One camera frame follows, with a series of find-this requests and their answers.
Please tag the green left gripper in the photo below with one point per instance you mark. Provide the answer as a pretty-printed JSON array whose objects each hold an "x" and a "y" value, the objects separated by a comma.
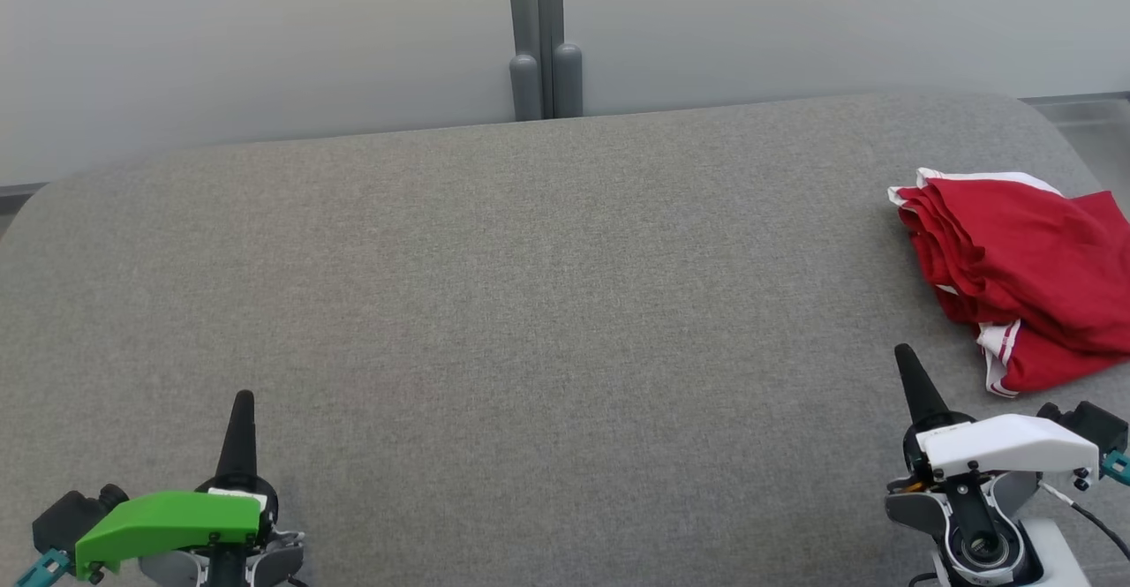
[{"x": 168, "y": 521}]

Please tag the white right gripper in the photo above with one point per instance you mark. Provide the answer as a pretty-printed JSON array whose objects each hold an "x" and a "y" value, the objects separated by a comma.
[{"x": 1006, "y": 446}]

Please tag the red white basketball jersey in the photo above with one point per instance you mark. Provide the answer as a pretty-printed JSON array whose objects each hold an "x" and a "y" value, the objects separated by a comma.
[{"x": 1050, "y": 368}]

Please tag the red shorts with white stripe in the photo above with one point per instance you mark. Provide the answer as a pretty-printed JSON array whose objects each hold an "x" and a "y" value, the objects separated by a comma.
[{"x": 1015, "y": 252}]

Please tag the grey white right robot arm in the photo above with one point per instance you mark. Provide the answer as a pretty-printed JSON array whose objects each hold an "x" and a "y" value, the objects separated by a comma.
[{"x": 1050, "y": 560}]

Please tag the grey fabric sofa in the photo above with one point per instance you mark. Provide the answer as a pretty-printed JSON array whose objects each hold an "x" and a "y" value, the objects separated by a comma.
[{"x": 565, "y": 349}]

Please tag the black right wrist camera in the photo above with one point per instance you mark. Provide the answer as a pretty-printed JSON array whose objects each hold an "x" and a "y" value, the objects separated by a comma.
[{"x": 1090, "y": 424}]

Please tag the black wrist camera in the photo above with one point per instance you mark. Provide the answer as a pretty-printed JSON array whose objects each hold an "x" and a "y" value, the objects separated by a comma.
[
  {"x": 71, "y": 516},
  {"x": 1090, "y": 424}
]

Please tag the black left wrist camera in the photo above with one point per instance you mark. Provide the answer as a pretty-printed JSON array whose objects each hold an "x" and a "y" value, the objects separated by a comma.
[{"x": 71, "y": 516}]

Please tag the teal right camera connector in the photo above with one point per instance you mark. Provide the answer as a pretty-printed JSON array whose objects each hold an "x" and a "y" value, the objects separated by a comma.
[{"x": 1119, "y": 468}]

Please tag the teal camera connector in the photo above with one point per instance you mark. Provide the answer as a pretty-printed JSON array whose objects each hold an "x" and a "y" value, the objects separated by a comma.
[
  {"x": 1119, "y": 468},
  {"x": 44, "y": 569}
]

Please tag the teal left camera connector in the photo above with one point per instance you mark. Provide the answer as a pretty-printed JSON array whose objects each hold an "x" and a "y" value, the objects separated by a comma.
[{"x": 44, "y": 569}]

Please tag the grey partition post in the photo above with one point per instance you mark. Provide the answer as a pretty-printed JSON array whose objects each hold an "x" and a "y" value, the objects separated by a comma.
[
  {"x": 524, "y": 40},
  {"x": 565, "y": 75}
]

